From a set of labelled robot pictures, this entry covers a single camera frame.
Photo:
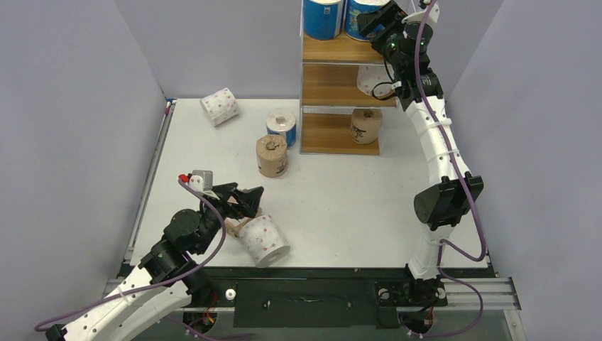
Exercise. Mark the brown roll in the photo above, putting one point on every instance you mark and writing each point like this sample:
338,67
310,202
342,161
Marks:
272,155
365,125
235,226

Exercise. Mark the blue roll front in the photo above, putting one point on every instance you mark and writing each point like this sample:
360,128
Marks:
322,18

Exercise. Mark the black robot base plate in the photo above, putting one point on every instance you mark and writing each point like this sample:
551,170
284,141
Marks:
312,297

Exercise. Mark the white floral roll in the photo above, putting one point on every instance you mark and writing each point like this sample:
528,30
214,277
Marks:
264,241
220,106
373,79

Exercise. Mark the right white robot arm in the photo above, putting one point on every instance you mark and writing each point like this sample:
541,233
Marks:
452,187

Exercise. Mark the blue roll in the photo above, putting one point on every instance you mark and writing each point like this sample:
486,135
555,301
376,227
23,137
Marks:
357,7
282,122
322,18

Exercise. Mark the white wire wooden shelf rack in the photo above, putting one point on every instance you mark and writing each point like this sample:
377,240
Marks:
329,94

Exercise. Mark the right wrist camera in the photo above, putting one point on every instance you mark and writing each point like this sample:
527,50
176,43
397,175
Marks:
430,14

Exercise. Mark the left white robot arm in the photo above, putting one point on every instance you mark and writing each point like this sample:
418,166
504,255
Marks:
167,268

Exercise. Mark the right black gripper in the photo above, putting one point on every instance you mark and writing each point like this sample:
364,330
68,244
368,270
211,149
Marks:
380,20

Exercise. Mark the blue wrapped roll back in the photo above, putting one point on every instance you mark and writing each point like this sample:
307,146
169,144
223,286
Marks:
282,122

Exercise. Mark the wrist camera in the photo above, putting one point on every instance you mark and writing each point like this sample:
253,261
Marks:
430,14
198,180

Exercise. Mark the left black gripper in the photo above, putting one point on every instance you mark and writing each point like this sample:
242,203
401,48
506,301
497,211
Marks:
248,201

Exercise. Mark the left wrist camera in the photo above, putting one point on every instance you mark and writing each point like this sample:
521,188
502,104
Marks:
198,180

